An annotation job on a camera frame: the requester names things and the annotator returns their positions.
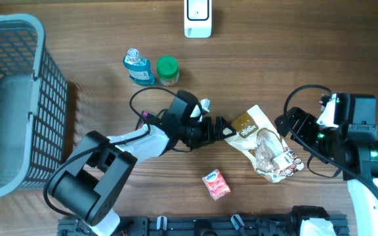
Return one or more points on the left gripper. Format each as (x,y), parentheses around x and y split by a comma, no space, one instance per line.
(209,136)

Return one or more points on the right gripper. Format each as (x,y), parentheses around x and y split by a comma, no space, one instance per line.
(306,120)

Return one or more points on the beige clear food pouch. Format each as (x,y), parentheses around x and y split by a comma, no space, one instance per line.
(257,138)

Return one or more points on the red tissue packet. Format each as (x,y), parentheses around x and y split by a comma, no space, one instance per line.
(216,184)

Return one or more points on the black red snack packet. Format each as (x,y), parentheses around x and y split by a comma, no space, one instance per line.
(140,121)

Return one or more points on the green lid glass jar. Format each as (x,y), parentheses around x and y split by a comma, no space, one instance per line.
(168,70)

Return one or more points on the blue mouthwash bottle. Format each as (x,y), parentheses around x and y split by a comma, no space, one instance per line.
(139,68)

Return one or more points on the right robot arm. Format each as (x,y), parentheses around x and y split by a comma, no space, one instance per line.
(345,133)

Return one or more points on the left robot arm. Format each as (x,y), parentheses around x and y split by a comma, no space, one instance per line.
(88,184)

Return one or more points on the white barcode scanner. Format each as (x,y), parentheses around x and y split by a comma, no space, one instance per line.
(198,18)

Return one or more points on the grey plastic shopping basket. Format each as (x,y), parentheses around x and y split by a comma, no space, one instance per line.
(33,105)

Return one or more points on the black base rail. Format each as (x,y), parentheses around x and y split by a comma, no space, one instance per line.
(261,225)

